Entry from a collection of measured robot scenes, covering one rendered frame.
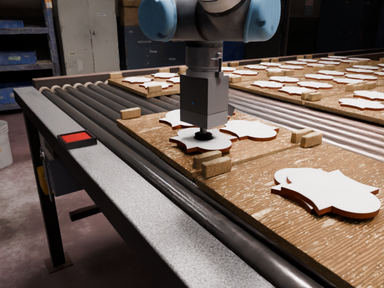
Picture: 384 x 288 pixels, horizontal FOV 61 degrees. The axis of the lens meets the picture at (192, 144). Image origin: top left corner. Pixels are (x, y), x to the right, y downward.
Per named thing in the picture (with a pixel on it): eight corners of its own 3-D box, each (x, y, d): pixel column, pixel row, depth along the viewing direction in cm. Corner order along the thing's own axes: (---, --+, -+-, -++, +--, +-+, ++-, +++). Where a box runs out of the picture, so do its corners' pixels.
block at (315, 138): (305, 148, 71) (307, 137, 70) (298, 146, 73) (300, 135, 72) (322, 143, 74) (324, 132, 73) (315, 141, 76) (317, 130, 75)
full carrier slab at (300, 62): (324, 72, 184) (325, 65, 182) (268, 65, 215) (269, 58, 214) (357, 68, 203) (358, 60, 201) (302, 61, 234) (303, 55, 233)
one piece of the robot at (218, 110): (247, 55, 68) (243, 129, 74) (216, 52, 74) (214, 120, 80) (208, 59, 60) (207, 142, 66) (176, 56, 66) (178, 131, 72)
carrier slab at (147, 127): (192, 180, 61) (192, 173, 60) (116, 124, 93) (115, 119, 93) (315, 145, 78) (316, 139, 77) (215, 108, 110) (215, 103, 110)
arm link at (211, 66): (203, 44, 70) (233, 46, 65) (203, 66, 72) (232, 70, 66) (178, 46, 65) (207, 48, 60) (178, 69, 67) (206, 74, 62)
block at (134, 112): (122, 120, 92) (121, 111, 91) (119, 119, 93) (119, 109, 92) (141, 117, 95) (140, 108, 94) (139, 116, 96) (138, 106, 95)
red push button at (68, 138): (68, 148, 77) (67, 143, 77) (62, 141, 82) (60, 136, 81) (93, 143, 80) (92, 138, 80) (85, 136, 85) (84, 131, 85)
